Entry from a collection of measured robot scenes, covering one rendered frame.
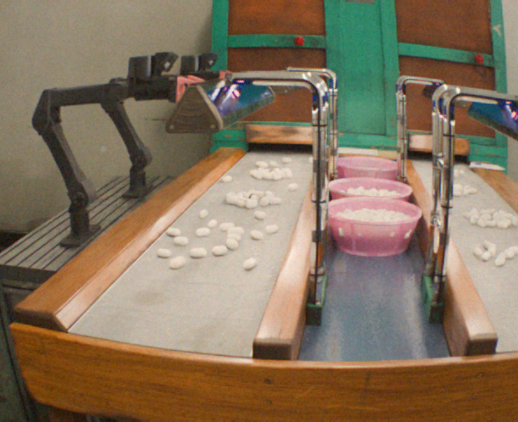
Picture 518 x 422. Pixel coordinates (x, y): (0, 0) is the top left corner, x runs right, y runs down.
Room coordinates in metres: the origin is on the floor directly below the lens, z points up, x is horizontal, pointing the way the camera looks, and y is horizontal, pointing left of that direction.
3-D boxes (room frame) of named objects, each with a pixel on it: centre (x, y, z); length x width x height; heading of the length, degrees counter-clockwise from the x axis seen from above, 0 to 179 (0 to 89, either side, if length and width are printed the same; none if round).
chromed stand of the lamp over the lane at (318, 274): (1.14, -0.03, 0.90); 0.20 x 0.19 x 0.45; 172
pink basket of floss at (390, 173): (2.24, -0.40, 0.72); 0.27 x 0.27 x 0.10
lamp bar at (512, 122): (1.07, -0.51, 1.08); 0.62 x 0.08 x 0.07; 172
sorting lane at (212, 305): (1.69, 0.03, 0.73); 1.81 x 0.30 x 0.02; 172
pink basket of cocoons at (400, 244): (1.53, -0.29, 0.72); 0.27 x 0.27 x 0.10
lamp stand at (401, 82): (2.04, -0.57, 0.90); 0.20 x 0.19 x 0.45; 172
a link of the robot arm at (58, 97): (1.60, 0.50, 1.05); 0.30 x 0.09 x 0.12; 83
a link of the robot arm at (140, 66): (1.59, 0.33, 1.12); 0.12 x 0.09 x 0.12; 83
